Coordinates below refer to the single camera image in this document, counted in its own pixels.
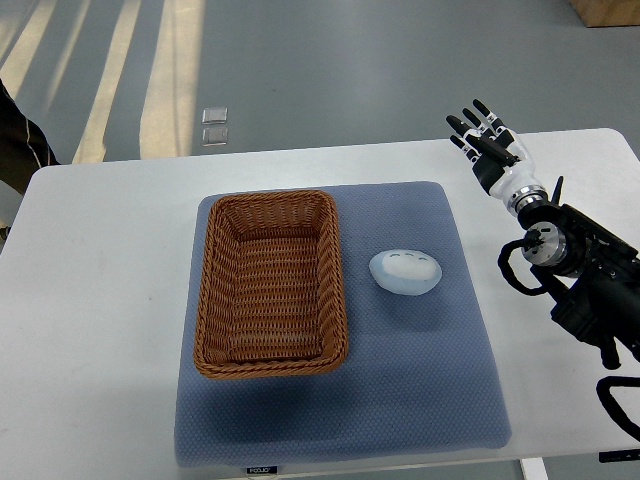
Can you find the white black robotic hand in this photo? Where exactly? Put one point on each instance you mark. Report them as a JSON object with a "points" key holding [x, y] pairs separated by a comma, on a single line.
{"points": [[500, 161]]}

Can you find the light blue plush toy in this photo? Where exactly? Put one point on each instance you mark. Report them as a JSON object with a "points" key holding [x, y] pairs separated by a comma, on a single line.
{"points": [[405, 272]]}

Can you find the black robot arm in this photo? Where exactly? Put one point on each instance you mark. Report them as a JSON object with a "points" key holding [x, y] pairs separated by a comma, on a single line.
{"points": [[590, 273]]}

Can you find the brown wicker basket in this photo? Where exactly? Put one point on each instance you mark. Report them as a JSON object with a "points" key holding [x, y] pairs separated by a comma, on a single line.
{"points": [[271, 301]]}

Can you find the wooden box corner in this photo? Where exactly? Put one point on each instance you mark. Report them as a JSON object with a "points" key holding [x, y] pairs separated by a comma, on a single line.
{"points": [[607, 13]]}

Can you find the blue quilted mat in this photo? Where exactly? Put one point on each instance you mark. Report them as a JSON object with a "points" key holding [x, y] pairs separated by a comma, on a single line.
{"points": [[420, 376]]}

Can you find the upper metal floor plate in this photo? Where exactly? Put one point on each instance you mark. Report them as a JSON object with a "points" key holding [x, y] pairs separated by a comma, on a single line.
{"points": [[214, 115]]}

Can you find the metal floor plate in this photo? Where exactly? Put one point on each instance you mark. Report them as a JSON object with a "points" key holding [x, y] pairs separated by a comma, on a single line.
{"points": [[215, 136], [214, 115]]}

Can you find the lower metal floor plate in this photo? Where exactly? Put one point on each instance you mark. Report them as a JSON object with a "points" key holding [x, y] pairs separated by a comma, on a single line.
{"points": [[215, 136]]}

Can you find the black table label tag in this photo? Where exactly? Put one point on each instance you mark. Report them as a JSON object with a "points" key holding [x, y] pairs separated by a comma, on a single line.
{"points": [[619, 456]]}

